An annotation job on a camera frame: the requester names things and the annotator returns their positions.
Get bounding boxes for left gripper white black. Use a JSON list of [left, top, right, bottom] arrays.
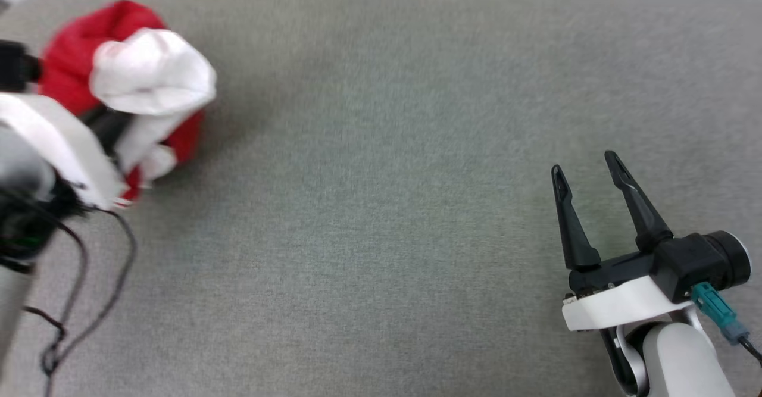
[[0, 92, 134, 210]]

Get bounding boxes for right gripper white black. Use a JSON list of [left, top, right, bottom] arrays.
[[551, 150, 696, 333]]

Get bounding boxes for red and white garment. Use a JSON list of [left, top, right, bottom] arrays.
[[38, 0, 217, 202]]

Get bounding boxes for grey fabric sofa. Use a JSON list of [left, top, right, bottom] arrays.
[[0, 0, 762, 397]]

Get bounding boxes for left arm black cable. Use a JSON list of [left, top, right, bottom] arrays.
[[23, 205, 138, 381]]

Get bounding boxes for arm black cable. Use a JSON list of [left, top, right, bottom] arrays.
[[23, 205, 138, 381], [738, 336, 762, 367]]

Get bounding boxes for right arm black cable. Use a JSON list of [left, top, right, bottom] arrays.
[[738, 336, 762, 367]]

